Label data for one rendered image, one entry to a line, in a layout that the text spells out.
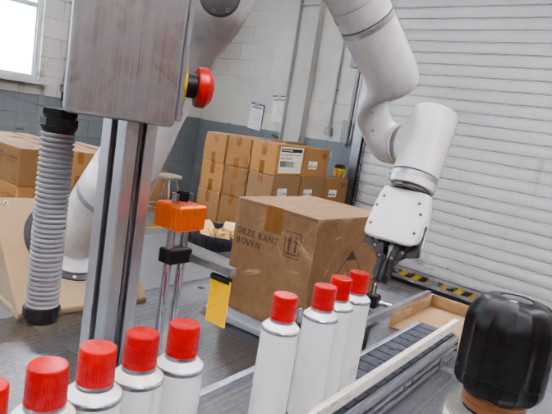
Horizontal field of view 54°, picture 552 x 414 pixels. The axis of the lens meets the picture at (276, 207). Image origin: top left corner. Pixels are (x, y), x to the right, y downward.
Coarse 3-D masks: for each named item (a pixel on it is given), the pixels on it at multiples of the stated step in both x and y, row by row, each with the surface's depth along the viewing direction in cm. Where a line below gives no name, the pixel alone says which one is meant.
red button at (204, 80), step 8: (200, 72) 50; (208, 72) 50; (192, 80) 50; (200, 80) 50; (208, 80) 50; (192, 88) 50; (200, 88) 50; (208, 88) 50; (192, 96) 51; (200, 96) 50; (208, 96) 50; (192, 104) 52; (200, 104) 51
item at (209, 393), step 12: (408, 300) 122; (420, 300) 127; (384, 312) 111; (240, 372) 75; (252, 372) 75; (216, 384) 70; (228, 384) 71; (240, 384) 74; (204, 396) 68; (216, 396) 70
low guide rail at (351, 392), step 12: (456, 324) 127; (432, 336) 115; (444, 336) 122; (408, 348) 106; (420, 348) 109; (396, 360) 99; (408, 360) 104; (372, 372) 92; (384, 372) 95; (360, 384) 87; (372, 384) 92; (336, 396) 82; (348, 396) 84; (312, 408) 77; (324, 408) 78; (336, 408) 82
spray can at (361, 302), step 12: (360, 276) 88; (360, 288) 88; (360, 300) 88; (360, 312) 88; (360, 324) 89; (348, 336) 89; (360, 336) 89; (348, 348) 89; (360, 348) 90; (348, 360) 89; (348, 372) 90; (348, 384) 90
